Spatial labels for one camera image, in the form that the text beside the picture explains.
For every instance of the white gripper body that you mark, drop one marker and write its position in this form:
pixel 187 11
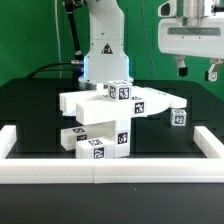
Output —
pixel 205 40

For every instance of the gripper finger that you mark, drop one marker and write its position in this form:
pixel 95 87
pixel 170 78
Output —
pixel 182 69
pixel 212 73

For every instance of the white chair back frame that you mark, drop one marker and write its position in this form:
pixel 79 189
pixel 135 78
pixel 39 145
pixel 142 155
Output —
pixel 145 101

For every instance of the white chair seat part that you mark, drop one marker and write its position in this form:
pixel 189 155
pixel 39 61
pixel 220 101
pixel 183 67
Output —
pixel 116 133

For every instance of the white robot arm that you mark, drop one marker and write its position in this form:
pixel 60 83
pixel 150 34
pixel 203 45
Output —
pixel 106 59

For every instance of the white right fence block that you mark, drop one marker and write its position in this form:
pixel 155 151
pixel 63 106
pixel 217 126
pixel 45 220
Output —
pixel 208 143

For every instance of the white fence block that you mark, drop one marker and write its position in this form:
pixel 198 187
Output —
pixel 7 140
pixel 208 143

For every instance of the white front fence bar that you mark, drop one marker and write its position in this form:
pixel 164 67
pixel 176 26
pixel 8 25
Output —
pixel 47 171

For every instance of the white left fence block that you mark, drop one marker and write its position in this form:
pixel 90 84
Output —
pixel 7 140

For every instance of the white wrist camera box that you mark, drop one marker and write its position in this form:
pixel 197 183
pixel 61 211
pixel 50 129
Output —
pixel 170 9

